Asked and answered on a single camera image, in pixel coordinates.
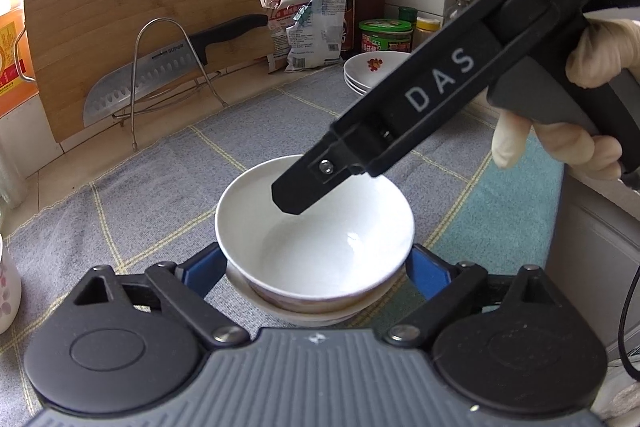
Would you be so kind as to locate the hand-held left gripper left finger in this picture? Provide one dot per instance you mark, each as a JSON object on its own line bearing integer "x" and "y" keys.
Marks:
{"x": 202, "y": 270}

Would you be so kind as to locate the yellow lid spice jar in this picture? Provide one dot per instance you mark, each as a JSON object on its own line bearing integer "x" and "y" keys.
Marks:
{"x": 425, "y": 32}

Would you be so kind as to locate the white pink-flowered bowl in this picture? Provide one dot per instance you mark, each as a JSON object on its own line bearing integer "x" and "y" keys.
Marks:
{"x": 310, "y": 318}
{"x": 7, "y": 287}
{"x": 320, "y": 247}

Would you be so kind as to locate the green lid sauce jar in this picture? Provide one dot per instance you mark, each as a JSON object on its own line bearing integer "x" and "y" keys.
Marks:
{"x": 385, "y": 39}

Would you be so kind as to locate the white blue food bag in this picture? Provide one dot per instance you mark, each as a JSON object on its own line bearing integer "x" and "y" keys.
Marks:
{"x": 315, "y": 37}

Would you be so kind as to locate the orange cooking wine jug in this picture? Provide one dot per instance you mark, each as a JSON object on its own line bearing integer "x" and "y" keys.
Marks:
{"x": 12, "y": 57}

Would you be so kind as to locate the red cap glass bottle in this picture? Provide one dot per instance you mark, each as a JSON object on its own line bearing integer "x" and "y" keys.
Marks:
{"x": 457, "y": 7}

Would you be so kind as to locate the blue grey checked cloth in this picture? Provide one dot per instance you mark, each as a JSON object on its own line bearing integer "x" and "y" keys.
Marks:
{"x": 150, "y": 187}

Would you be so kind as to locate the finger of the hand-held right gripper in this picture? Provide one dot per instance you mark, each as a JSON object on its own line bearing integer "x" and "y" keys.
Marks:
{"x": 305, "y": 187}

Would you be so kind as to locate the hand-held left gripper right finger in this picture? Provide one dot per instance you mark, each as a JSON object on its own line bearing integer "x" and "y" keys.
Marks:
{"x": 425, "y": 273}

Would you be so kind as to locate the person's right hand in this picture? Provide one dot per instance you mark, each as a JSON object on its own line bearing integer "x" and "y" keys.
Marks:
{"x": 605, "y": 52}

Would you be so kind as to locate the red white food bag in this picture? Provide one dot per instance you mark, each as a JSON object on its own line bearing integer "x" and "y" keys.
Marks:
{"x": 277, "y": 32}

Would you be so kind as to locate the white quilted jacket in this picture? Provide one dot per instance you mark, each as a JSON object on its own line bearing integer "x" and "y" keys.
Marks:
{"x": 622, "y": 402}

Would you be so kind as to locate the dark green lid jar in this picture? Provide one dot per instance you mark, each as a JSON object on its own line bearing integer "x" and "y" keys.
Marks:
{"x": 407, "y": 13}

